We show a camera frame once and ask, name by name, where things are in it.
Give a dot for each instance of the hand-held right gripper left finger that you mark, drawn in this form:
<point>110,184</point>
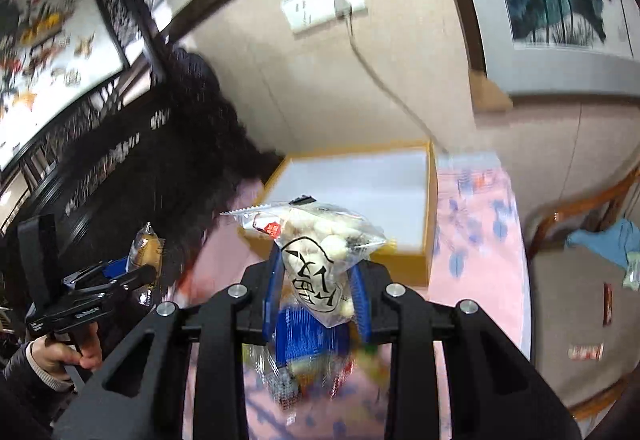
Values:
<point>270,320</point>

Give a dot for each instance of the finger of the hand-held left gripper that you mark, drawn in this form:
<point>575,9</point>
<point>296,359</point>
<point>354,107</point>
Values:
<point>85,274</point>
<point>132,279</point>

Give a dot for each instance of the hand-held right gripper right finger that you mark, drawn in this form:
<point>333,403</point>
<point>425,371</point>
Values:
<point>361,305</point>

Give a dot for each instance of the clear bag of white candies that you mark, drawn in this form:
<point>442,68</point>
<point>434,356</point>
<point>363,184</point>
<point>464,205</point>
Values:
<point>320,245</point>

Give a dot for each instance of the yellow cardboard box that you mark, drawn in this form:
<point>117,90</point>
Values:
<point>350,185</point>

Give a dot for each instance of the person's left forearm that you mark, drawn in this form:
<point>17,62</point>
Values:
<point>22,395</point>

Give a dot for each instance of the person's left hand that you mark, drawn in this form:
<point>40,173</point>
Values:
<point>57,357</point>

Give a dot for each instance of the bread in clear wrapper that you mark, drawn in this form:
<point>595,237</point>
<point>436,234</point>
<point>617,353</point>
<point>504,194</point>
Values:
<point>144,255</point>

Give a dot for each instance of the blue snack packet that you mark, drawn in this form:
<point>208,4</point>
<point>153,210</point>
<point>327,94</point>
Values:
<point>306,340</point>

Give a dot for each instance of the pink floral tablecloth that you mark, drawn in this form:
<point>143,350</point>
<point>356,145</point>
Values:
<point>480,270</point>

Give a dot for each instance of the black furry coat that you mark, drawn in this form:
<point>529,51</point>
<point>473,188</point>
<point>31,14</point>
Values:
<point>210,145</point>

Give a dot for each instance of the wooden chair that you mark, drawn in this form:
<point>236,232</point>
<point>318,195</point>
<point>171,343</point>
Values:
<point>575,310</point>

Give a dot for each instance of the red and white snack packet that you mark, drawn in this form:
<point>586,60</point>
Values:
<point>586,352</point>

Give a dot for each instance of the thin red snack packet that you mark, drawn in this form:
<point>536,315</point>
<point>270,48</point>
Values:
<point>608,304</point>

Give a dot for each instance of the blue cloth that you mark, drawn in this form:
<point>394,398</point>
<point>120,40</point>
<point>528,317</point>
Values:
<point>602,240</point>

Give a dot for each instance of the pale green packet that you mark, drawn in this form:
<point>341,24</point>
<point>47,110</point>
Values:
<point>632,272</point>

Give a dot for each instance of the white wall outlet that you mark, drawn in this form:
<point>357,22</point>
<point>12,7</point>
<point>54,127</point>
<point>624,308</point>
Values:
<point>310,5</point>

